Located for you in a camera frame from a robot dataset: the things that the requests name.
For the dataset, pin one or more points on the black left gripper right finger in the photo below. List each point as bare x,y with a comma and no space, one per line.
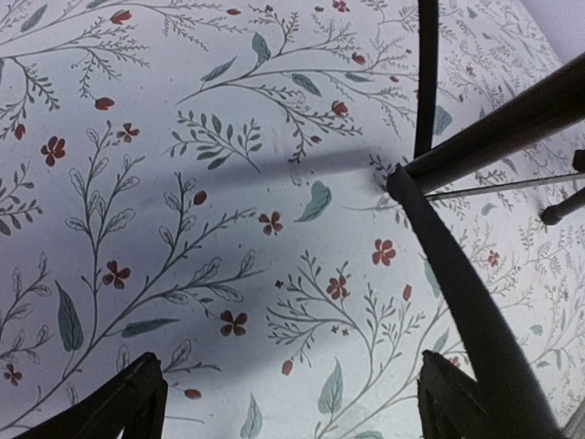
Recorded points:
450,403

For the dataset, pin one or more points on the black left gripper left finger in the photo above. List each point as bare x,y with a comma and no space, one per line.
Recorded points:
130,405

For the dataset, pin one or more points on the black music stand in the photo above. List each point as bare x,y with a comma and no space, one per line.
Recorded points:
509,387

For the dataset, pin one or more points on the floral tablecloth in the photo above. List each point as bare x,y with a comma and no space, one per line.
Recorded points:
204,180

